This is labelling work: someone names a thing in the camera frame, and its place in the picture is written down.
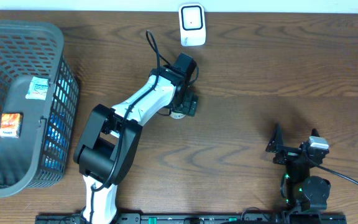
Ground green lid jar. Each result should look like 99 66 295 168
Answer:
170 112 186 119

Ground blue Oreo cookie pack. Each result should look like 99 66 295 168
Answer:
42 78 76 172

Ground light blue wet wipes pack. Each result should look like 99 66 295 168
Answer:
25 77 48 100

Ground orange tissue pack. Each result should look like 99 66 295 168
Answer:
0 113 23 138

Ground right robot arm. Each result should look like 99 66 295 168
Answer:
265 124 331 223

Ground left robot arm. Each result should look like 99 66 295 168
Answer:
73 54 198 223

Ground grey plastic mesh basket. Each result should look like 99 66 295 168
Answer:
0 21 79 197

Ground black right camera cable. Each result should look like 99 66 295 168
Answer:
303 144 358 224

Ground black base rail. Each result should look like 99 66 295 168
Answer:
34 212 347 224

